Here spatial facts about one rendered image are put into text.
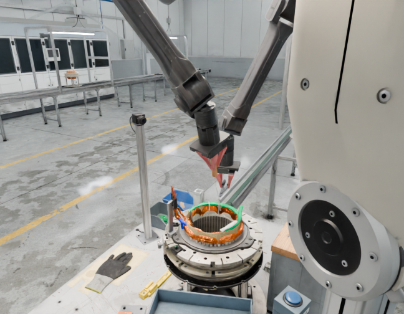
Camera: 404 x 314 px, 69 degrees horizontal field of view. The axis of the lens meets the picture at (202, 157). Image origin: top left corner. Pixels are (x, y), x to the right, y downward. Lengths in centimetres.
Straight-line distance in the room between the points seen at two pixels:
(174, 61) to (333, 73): 42
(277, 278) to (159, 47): 80
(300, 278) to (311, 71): 79
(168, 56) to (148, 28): 7
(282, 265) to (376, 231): 69
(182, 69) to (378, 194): 48
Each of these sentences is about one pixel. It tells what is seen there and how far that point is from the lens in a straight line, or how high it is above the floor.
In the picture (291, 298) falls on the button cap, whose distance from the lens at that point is 88.
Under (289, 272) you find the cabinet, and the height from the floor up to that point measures 98.
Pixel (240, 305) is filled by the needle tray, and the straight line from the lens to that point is 84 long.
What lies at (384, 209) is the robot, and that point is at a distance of 35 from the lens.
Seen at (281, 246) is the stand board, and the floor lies 107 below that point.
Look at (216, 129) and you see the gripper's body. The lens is 75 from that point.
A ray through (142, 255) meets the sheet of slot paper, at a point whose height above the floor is 78.
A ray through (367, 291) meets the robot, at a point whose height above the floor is 140.
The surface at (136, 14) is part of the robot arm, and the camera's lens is 67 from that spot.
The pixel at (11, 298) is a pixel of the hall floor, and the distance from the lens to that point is 264.
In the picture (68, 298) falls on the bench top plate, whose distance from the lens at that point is 131.
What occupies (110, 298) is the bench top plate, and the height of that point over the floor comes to 78.
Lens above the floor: 166
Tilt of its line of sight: 21 degrees down
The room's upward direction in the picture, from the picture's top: straight up
